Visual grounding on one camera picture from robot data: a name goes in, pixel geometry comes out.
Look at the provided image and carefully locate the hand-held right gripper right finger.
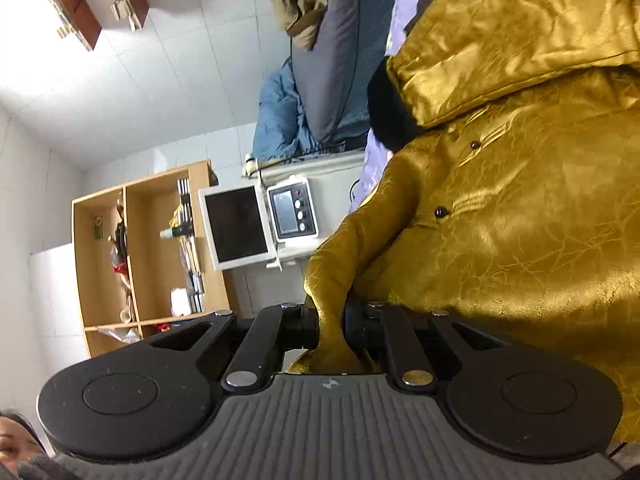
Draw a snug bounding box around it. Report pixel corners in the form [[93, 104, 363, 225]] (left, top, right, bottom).
[[344, 300, 506, 394]]

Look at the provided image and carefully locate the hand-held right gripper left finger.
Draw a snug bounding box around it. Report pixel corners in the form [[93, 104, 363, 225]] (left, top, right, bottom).
[[149, 301, 322, 394]]

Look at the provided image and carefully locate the golden yellow satin jacket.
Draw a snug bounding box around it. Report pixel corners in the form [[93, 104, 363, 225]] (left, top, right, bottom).
[[287, 0, 640, 461]]

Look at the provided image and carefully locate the white machine with control panel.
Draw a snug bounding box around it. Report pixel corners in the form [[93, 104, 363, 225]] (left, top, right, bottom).
[[242, 152, 368, 271]]

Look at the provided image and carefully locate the white framed monitor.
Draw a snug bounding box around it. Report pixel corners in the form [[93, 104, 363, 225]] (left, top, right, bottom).
[[198, 183, 281, 272]]

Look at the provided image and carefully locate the wooden shelf cabinet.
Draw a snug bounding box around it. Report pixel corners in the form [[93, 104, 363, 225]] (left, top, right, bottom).
[[71, 159, 241, 358]]

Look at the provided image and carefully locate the blue quilted blanket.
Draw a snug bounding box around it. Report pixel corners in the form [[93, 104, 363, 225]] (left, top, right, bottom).
[[252, 57, 321, 163]]

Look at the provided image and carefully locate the grey mattress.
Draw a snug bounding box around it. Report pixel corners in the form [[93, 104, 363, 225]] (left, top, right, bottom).
[[291, 0, 362, 147]]

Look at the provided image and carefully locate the person's face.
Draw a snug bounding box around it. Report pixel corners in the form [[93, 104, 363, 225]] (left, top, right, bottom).
[[0, 409, 81, 480]]

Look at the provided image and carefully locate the purple floral bed sheet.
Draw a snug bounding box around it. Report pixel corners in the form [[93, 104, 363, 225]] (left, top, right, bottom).
[[347, 0, 441, 216]]

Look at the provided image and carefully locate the large wooden wall shelf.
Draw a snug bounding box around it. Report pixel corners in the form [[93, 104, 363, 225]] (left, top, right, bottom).
[[31, 0, 103, 52]]

